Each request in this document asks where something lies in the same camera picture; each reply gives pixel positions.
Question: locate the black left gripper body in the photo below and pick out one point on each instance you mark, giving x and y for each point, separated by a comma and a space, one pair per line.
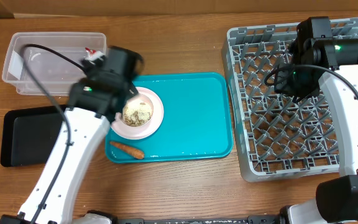
129, 88

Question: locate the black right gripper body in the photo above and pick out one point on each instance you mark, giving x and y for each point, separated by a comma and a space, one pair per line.
294, 83

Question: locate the red foil snack wrapper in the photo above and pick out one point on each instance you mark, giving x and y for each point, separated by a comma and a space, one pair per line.
92, 55

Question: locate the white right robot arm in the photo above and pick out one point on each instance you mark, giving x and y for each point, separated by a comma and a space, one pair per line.
336, 200

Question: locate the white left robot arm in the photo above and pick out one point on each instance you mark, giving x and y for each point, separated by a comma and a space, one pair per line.
91, 109

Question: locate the pink plate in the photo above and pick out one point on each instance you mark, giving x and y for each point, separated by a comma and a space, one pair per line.
150, 98

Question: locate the clear plastic bin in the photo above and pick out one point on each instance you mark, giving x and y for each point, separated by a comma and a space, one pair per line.
53, 72

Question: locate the grey dish rack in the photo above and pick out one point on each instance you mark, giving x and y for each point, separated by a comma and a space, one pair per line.
285, 136

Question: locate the orange carrot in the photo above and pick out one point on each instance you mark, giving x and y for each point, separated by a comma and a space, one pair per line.
132, 151

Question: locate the teal plastic tray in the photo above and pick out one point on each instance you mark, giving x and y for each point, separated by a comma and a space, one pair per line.
196, 122

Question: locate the black tray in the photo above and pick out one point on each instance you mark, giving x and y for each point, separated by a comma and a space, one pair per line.
29, 135

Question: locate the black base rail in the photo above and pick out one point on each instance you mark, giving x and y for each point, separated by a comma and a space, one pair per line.
253, 219

